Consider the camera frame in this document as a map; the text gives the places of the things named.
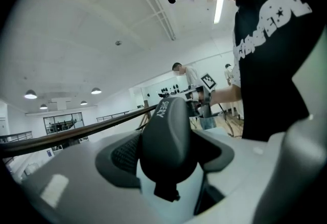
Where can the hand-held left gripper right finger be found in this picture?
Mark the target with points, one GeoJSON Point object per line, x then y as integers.
{"type": "Point", "coordinates": [255, 171]}

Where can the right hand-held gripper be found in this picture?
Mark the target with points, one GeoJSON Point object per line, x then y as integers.
{"type": "Point", "coordinates": [205, 97]}

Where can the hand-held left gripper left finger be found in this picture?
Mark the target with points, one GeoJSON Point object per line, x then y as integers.
{"type": "Point", "coordinates": [76, 179]}

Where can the person's right forearm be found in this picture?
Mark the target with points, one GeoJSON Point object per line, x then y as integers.
{"type": "Point", "coordinates": [227, 95]}

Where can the white table with black devices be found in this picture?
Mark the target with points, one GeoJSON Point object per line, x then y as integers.
{"type": "Point", "coordinates": [173, 91]}

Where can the dark brown wooden bar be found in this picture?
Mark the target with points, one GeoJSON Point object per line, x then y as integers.
{"type": "Point", "coordinates": [64, 136]}

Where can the black framed glass partition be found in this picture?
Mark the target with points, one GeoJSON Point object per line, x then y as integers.
{"type": "Point", "coordinates": [62, 123]}

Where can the person's black printed t-shirt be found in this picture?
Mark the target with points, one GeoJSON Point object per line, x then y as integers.
{"type": "Point", "coordinates": [265, 69]}

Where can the grey metal railing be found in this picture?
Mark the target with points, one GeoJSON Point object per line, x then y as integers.
{"type": "Point", "coordinates": [115, 115]}
{"type": "Point", "coordinates": [16, 137]}

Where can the round pendant lamp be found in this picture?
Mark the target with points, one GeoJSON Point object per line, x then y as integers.
{"type": "Point", "coordinates": [83, 103]}
{"type": "Point", "coordinates": [43, 107]}
{"type": "Point", "coordinates": [96, 91]}
{"type": "Point", "coordinates": [30, 94]}

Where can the white ceiling unit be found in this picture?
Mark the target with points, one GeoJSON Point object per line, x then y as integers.
{"type": "Point", "coordinates": [60, 104]}

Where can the long ceiling strip light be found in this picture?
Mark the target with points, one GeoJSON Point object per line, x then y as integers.
{"type": "Point", "coordinates": [218, 10]}

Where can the white ceiling conduit pipes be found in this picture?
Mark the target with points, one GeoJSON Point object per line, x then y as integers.
{"type": "Point", "coordinates": [158, 10]}

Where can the ceiling smoke detector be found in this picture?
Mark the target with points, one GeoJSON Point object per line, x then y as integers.
{"type": "Point", "coordinates": [118, 43]}

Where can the blue wall sign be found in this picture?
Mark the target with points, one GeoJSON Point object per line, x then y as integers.
{"type": "Point", "coordinates": [49, 153]}

